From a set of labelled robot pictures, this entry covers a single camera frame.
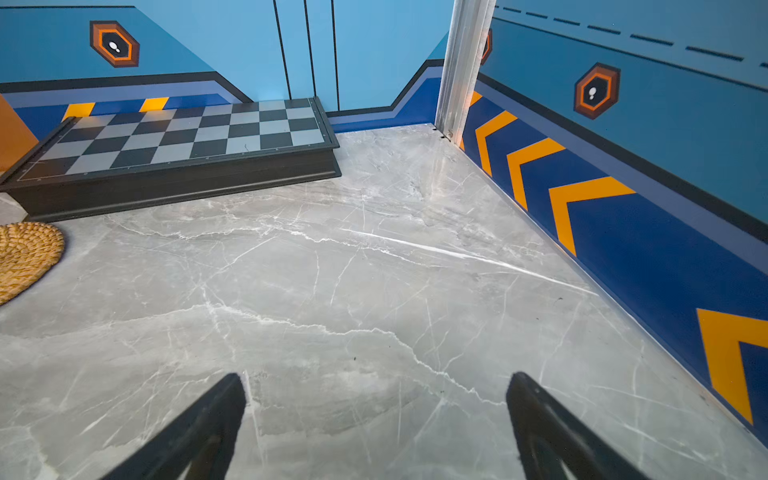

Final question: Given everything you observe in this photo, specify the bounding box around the aluminium corner post right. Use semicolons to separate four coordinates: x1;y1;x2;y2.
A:
434;0;496;146

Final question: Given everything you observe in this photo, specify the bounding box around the black checkered chess board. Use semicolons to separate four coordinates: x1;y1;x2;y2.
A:
1;97;341;222

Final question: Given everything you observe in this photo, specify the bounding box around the woven rattan round coaster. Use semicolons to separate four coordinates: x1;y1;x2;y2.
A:
1;222;65;305

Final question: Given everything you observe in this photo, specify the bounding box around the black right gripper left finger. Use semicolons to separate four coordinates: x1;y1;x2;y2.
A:
104;373;246;479

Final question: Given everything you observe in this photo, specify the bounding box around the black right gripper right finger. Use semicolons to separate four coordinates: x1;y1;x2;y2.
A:
506;371;647;479

